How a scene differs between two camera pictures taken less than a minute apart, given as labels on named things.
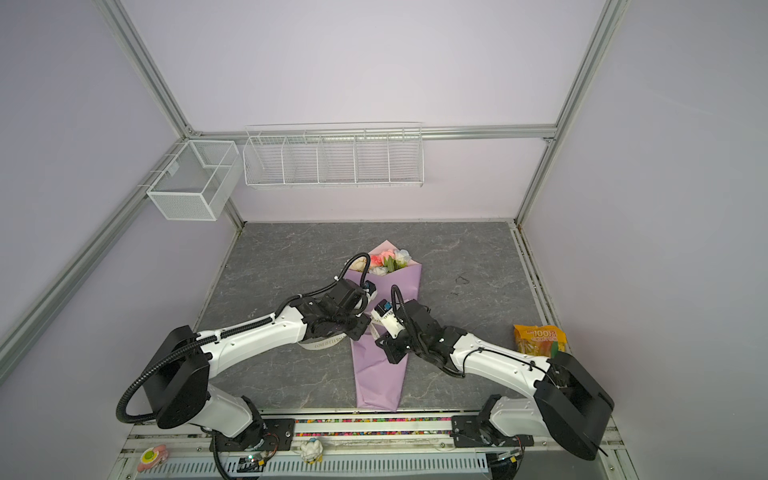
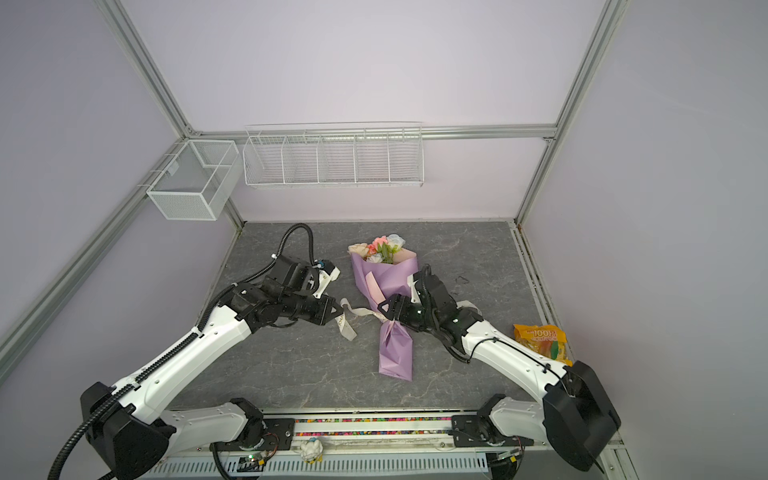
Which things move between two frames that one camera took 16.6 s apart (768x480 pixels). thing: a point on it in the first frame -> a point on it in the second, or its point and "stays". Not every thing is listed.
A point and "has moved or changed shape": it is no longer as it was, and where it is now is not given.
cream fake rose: [359, 264] -> [359, 248]
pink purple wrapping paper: [379, 379] has moved or changed shape
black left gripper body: [352, 324] -> [305, 306]
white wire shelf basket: [288, 155] stays
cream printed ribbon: [330, 343] has moved or changed shape
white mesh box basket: [198, 181] stays
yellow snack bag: [536, 340] stays
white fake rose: [402, 256] -> [395, 240]
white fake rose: [378, 271] -> [376, 258]
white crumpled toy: [312, 451] stays
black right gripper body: [404, 344] -> [414, 314]
